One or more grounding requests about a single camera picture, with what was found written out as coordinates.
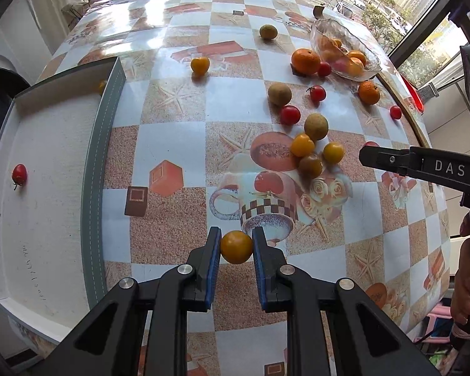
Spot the small red cherry tomato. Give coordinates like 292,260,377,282
12,164,28,188

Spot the yellow-orange tomato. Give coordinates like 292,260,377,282
97,80,107,95

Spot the person's right hand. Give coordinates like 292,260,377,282
451,213,470,325

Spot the red plastic basin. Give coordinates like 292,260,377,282
402,76,425,114

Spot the orange at table edge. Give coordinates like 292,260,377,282
358,81,380,105

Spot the yellow cherry tomato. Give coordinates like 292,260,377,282
290,133,316,158
322,142,345,165

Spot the brown kiwi lower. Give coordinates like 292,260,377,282
304,113,328,142

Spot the brown kiwi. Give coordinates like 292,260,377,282
267,82,292,107
304,113,328,142

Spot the dark orange cherry tomato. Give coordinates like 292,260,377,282
298,153,323,179

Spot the glass fruit bowl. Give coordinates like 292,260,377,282
311,18,381,82

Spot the red tomato beside orange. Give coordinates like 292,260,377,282
317,61,332,78

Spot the large orange near bowl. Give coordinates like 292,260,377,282
290,49,321,76

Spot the white shallow cardboard box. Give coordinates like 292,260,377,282
0,57,126,343

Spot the brown kiwi middle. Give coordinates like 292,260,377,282
267,82,292,107

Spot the green-brown kiwi fruit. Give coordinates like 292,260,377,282
259,24,278,41

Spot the patterned checkered tablecloth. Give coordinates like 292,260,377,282
37,0,452,376

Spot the yellow tomato on table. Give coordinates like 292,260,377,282
190,57,210,76

